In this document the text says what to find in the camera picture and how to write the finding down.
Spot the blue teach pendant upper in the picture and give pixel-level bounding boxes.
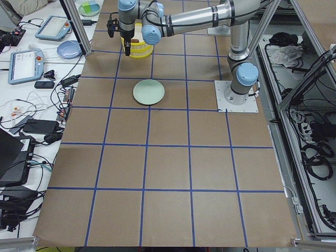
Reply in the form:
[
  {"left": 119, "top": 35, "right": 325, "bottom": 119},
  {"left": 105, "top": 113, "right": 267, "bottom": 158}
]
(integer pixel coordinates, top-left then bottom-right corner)
[{"left": 35, "top": 16, "right": 71, "bottom": 41}]

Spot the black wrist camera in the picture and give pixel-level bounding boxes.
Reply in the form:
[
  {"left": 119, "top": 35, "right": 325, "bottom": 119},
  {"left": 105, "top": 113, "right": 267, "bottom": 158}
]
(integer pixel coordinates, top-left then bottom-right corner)
[{"left": 107, "top": 13, "right": 120, "bottom": 38}]

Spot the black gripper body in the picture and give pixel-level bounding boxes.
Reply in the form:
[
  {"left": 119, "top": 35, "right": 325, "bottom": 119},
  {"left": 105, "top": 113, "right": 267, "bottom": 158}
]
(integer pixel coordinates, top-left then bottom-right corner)
[{"left": 121, "top": 30, "right": 134, "bottom": 50}]

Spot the green plate with blocks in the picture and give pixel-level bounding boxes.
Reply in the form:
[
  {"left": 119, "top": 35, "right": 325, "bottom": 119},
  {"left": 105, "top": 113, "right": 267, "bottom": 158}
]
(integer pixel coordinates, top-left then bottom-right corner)
[{"left": 78, "top": 1, "right": 101, "bottom": 17}]

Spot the black laptop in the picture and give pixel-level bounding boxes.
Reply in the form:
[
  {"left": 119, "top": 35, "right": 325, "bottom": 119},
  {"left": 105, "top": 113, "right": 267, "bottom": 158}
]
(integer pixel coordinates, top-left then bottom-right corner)
[{"left": 1, "top": 129, "right": 35, "bottom": 187}]

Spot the blue teach pendant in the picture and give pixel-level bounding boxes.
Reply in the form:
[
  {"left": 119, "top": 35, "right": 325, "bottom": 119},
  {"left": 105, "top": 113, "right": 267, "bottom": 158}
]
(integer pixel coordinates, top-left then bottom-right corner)
[
  {"left": 8, "top": 48, "right": 44, "bottom": 85},
  {"left": 35, "top": 16, "right": 71, "bottom": 41}
]

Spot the white crumpled cloth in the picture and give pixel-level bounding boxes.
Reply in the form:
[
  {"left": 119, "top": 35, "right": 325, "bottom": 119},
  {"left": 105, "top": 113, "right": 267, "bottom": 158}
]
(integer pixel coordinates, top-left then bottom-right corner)
[{"left": 270, "top": 45, "right": 303, "bottom": 68}]

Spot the aluminium frame post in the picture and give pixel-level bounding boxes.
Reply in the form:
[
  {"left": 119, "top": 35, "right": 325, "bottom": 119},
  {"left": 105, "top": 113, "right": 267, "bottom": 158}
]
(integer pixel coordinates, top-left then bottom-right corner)
[{"left": 60, "top": 0, "right": 92, "bottom": 57}]

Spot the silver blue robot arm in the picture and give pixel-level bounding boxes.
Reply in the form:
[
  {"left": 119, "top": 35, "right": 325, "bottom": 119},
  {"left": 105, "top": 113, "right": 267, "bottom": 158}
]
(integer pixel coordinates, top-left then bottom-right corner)
[{"left": 107, "top": 1, "right": 261, "bottom": 96}]

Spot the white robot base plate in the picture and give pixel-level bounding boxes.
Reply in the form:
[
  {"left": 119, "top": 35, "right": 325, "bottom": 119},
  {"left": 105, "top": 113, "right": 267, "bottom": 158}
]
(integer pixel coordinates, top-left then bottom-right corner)
[{"left": 214, "top": 80, "right": 259, "bottom": 113}]

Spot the blue round plate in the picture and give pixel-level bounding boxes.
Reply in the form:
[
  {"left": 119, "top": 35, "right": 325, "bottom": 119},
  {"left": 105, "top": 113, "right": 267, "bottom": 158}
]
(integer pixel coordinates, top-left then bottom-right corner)
[{"left": 57, "top": 40, "right": 82, "bottom": 59}]

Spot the black power adapter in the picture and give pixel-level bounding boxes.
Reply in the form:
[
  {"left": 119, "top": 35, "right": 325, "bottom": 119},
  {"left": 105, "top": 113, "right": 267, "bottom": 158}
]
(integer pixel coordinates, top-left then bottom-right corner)
[{"left": 23, "top": 119, "right": 59, "bottom": 134}]

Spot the black small remote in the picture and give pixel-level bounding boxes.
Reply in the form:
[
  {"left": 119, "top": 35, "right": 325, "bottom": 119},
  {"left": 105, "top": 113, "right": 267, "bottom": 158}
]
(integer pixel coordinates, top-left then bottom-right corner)
[{"left": 34, "top": 81, "right": 55, "bottom": 89}]

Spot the light green plate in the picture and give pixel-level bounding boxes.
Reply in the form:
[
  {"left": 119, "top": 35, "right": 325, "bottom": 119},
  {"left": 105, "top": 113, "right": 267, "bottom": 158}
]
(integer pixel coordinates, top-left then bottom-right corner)
[{"left": 133, "top": 79, "right": 165, "bottom": 106}]

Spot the blue teach pendant lower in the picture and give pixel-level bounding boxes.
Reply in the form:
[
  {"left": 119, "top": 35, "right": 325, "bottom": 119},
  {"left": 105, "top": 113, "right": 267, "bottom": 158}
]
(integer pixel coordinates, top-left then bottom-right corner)
[{"left": 8, "top": 48, "right": 44, "bottom": 85}]

